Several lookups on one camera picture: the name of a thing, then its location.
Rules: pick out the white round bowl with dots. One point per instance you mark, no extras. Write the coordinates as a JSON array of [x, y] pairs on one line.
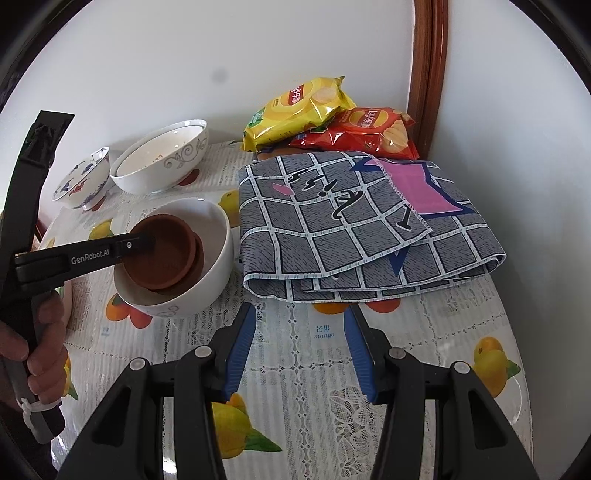
[[210, 223]]

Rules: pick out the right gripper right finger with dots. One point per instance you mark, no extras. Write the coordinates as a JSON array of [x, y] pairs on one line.
[[474, 439]]

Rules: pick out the yellow chips bag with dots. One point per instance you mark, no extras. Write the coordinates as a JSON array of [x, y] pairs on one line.
[[305, 107]]

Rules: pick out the large white outer bowl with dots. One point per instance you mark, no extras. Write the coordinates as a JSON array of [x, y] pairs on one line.
[[156, 177]]

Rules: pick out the lace fruit print tablecloth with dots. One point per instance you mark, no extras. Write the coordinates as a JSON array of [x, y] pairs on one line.
[[299, 384]]

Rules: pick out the brown clay saucer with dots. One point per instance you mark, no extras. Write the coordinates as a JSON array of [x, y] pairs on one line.
[[193, 274], [172, 256]]

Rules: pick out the red chips bag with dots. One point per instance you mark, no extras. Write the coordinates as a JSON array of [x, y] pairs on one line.
[[382, 132]]

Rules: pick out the blue bird patterned bowl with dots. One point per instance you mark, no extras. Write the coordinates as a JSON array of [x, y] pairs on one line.
[[85, 184]]

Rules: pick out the brown wooden door frame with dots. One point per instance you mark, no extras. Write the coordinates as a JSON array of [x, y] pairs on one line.
[[430, 47]]

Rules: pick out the grey checked folded cloth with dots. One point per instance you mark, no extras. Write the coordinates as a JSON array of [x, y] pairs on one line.
[[345, 226]]

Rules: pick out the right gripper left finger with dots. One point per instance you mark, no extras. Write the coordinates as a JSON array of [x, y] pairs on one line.
[[122, 439]]

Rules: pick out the person's left hand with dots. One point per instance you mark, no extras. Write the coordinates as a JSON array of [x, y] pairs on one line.
[[45, 363]]

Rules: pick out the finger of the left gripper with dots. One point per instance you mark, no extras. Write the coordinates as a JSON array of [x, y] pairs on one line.
[[134, 245]]

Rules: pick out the lemon print inner bowl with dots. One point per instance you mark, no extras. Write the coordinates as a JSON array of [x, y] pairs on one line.
[[173, 148]]

